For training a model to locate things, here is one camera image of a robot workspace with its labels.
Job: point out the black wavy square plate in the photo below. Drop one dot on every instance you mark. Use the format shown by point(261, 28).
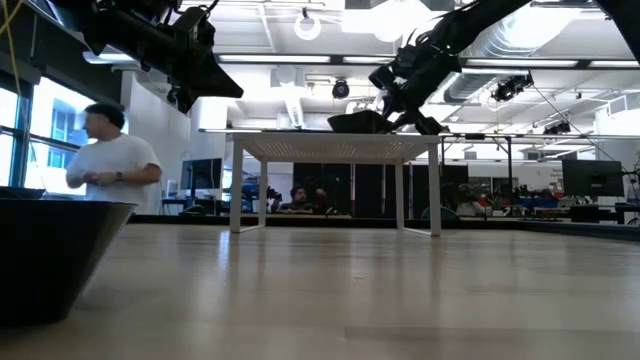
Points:
point(357, 124)
point(50, 260)

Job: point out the black ceiling-mounted device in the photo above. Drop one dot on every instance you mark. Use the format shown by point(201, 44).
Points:
point(510, 89)

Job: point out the black round ceiling camera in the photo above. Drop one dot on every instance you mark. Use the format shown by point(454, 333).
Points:
point(341, 89)

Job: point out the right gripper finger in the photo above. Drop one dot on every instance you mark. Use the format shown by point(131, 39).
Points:
point(425, 126)
point(397, 121)

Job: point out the cluttered work desk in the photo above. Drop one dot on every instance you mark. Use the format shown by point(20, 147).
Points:
point(590, 212)

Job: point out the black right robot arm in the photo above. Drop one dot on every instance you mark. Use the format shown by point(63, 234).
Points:
point(480, 20)

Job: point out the black computer monitor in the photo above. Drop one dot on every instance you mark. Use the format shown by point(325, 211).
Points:
point(592, 177)
point(200, 172)

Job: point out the white perforated metal shelf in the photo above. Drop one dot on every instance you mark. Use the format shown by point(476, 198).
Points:
point(330, 147)

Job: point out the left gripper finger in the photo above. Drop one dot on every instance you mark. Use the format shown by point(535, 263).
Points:
point(185, 97)
point(217, 82)

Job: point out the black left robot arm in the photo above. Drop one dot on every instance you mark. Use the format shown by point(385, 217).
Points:
point(110, 25)

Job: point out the long ceiling light strip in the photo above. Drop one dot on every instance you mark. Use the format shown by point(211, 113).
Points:
point(615, 64)
point(275, 58)
point(520, 63)
point(367, 59)

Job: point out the black partition panels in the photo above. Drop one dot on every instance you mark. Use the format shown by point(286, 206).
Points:
point(370, 190)

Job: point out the person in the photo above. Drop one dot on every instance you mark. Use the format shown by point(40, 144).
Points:
point(115, 160)
point(298, 195)
point(320, 198)

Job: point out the large window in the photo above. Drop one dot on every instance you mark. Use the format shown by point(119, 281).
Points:
point(50, 115)

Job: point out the silver air duct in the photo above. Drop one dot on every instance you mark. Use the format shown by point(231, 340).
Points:
point(520, 35)

